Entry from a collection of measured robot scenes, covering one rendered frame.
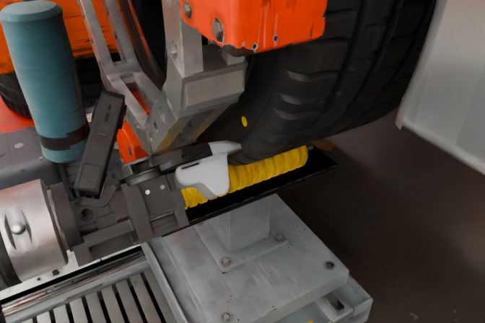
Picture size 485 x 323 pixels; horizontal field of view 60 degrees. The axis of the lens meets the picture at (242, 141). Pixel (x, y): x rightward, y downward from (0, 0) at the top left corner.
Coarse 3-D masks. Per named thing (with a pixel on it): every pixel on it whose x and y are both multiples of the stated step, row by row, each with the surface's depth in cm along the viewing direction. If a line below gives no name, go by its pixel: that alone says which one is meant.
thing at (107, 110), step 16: (112, 96) 45; (96, 112) 44; (112, 112) 44; (96, 128) 43; (112, 128) 44; (96, 144) 42; (112, 144) 43; (96, 160) 42; (80, 176) 41; (96, 176) 42; (80, 192) 42; (96, 192) 41
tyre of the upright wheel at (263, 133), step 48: (336, 0) 32; (384, 0) 35; (432, 0) 39; (144, 48) 76; (288, 48) 36; (336, 48) 36; (384, 48) 40; (240, 96) 46; (288, 96) 39; (336, 96) 41; (384, 96) 47; (192, 144) 67; (240, 144) 50; (288, 144) 48
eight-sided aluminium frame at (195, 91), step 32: (96, 32) 72; (192, 32) 34; (128, 64) 72; (192, 64) 36; (224, 64) 38; (128, 96) 64; (160, 96) 44; (192, 96) 37; (224, 96) 39; (160, 128) 48; (192, 128) 51
